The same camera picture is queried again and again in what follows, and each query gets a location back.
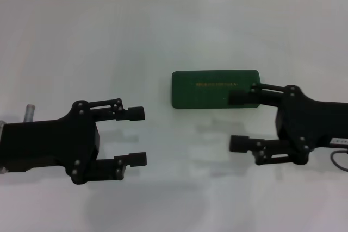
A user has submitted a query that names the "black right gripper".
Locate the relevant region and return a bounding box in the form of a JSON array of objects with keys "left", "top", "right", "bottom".
[{"left": 228, "top": 83, "right": 348, "bottom": 166}]

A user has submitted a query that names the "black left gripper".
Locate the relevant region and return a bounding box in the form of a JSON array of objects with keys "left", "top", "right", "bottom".
[{"left": 1, "top": 101, "right": 101, "bottom": 186}]

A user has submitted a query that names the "green glasses case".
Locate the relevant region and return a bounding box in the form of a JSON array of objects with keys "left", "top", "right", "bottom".
[{"left": 171, "top": 69, "right": 263, "bottom": 110}]

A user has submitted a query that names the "silver cylinder post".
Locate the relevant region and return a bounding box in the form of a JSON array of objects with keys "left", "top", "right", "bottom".
[{"left": 24, "top": 104, "right": 36, "bottom": 122}]

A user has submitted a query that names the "grey right gripper cable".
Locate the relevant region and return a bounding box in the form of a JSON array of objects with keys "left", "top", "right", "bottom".
[{"left": 330, "top": 149, "right": 348, "bottom": 173}]

